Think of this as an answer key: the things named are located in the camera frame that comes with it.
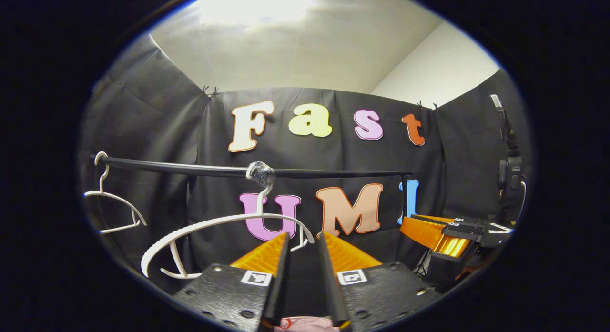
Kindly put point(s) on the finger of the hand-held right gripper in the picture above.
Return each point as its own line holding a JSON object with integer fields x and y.
{"x": 443, "y": 219}
{"x": 424, "y": 232}

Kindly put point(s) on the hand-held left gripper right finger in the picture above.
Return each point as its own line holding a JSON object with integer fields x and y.
{"x": 331, "y": 289}

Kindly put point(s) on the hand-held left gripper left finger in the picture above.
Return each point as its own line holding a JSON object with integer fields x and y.
{"x": 281, "y": 284}

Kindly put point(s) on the laundry hamper with red print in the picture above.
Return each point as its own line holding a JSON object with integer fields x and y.
{"x": 310, "y": 324}

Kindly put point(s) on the white hanger with taped hook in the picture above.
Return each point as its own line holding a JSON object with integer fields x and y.
{"x": 224, "y": 221}

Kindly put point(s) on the black clothes rack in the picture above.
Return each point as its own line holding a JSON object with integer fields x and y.
{"x": 333, "y": 173}

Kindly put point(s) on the plain white hanger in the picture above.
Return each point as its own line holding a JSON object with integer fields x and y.
{"x": 116, "y": 198}

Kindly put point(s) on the ceiling light panel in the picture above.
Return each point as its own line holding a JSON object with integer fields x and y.
{"x": 257, "y": 5}

